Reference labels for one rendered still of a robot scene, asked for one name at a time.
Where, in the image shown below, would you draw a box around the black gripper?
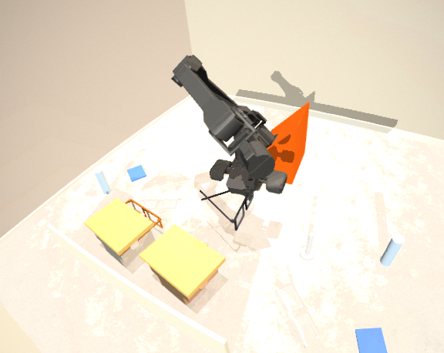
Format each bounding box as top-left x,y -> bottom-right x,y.
210,154 -> 288,201

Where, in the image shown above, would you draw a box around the black glasses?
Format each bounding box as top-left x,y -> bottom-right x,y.
200,190 -> 254,230

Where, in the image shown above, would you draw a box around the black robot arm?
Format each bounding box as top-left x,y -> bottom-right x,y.
172,55 -> 278,196

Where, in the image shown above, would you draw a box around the grey rectangular panel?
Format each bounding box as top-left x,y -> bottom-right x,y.
47,224 -> 230,353

